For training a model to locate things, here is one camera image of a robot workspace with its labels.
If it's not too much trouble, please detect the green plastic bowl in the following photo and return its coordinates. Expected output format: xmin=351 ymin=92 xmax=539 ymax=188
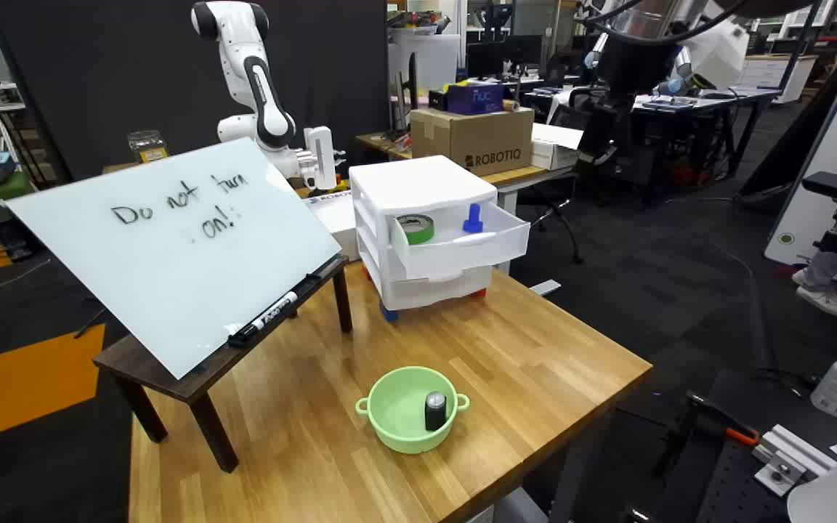
xmin=351 ymin=364 xmax=473 ymax=456

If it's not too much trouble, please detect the black whiteboard marker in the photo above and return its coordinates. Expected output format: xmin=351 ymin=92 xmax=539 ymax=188
xmin=226 ymin=289 xmax=303 ymax=353

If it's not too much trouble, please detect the black clamp orange handle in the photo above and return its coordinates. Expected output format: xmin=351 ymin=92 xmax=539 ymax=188
xmin=684 ymin=390 xmax=764 ymax=453

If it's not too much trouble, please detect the white flat cardboard box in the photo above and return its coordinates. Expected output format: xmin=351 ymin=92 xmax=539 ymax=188
xmin=305 ymin=188 xmax=363 ymax=261

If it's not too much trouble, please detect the black grey cylinder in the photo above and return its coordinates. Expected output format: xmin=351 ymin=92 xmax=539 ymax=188
xmin=423 ymin=390 xmax=452 ymax=432

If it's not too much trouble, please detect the dark wooden small table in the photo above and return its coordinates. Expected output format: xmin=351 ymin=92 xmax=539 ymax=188
xmin=94 ymin=255 xmax=356 ymax=476

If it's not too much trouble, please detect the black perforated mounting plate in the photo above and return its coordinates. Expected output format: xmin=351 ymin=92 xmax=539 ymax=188
xmin=632 ymin=371 xmax=837 ymax=523

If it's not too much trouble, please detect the blue and black box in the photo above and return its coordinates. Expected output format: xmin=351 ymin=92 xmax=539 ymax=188
xmin=428 ymin=78 xmax=505 ymax=116

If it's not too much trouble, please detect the black office chair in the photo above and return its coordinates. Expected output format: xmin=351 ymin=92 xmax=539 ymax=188
xmin=532 ymin=27 xmax=699 ymax=268

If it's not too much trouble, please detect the green tape roll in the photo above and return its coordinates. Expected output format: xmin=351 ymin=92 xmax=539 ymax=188
xmin=396 ymin=212 xmax=437 ymax=246

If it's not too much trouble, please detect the white translucent plastic drawer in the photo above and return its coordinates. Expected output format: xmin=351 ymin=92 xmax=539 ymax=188
xmin=389 ymin=201 xmax=534 ymax=286
xmin=357 ymin=229 xmax=495 ymax=296

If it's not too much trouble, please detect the blue plastic toy bolt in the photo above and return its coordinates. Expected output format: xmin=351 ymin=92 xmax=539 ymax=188
xmin=460 ymin=201 xmax=489 ymax=239

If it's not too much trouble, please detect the glass jar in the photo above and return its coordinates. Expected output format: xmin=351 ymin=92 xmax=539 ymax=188
xmin=125 ymin=127 xmax=168 ymax=167

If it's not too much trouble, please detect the brown cardboard box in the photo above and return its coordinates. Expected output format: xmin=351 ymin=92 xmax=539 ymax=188
xmin=410 ymin=103 xmax=539 ymax=177

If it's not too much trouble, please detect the white leaning board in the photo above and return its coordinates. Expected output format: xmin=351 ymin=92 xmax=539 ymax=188
xmin=764 ymin=90 xmax=837 ymax=289

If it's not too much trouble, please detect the white plastic drawer cabinet frame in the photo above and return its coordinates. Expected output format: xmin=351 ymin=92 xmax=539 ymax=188
xmin=346 ymin=155 xmax=501 ymax=315

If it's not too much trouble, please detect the black office desk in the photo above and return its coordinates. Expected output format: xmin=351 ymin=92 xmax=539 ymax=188
xmin=632 ymin=85 xmax=780 ymax=191

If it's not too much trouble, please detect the seated person leg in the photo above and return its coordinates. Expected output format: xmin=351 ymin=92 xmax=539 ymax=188
xmin=792 ymin=135 xmax=837 ymax=323

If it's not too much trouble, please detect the short aluminium extrusion bracket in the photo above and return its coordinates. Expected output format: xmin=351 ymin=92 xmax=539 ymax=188
xmin=751 ymin=422 xmax=837 ymax=499

